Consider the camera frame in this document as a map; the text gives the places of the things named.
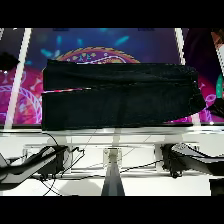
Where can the black pants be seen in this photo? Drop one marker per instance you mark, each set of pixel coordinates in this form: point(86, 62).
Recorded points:
point(120, 100)

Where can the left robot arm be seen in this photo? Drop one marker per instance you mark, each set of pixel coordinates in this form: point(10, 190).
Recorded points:
point(23, 166)

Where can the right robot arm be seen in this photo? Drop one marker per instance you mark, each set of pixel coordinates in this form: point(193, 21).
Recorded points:
point(200, 160)

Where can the silver frame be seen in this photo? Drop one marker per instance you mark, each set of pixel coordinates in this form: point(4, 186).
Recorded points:
point(133, 140)

